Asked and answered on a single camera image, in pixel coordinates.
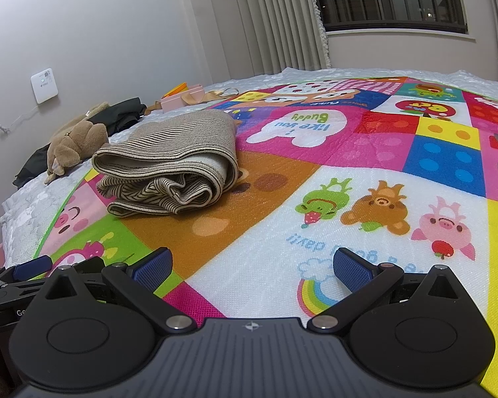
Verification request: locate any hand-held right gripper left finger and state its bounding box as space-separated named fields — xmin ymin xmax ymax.
xmin=37 ymin=246 xmax=196 ymax=332

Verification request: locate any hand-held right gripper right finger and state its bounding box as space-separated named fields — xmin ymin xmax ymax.
xmin=308 ymin=247 xmax=461 ymax=332

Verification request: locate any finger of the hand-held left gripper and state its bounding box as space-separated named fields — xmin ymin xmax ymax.
xmin=53 ymin=256 xmax=106 ymax=283
xmin=12 ymin=255 xmax=54 ymax=282

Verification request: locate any beige striped shirt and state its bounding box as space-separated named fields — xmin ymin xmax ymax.
xmin=92 ymin=110 xmax=239 ymax=219

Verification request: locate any colourful cartoon play mat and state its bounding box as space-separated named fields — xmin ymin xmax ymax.
xmin=33 ymin=75 xmax=498 ymax=382

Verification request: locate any brown plush toy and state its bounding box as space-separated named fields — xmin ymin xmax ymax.
xmin=45 ymin=122 xmax=109 ymax=186

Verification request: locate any black cloth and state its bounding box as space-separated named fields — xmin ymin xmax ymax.
xmin=12 ymin=97 xmax=148 ymax=189

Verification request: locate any pink box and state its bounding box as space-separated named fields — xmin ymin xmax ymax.
xmin=160 ymin=85 xmax=205 ymax=112

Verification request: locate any grey pleated curtain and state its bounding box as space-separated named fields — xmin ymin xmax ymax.
xmin=228 ymin=0 xmax=332 ymax=88

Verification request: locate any white cable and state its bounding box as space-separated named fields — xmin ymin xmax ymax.
xmin=0 ymin=105 xmax=40 ymax=134

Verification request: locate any white wall device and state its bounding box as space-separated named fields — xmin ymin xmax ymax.
xmin=30 ymin=67 xmax=59 ymax=104

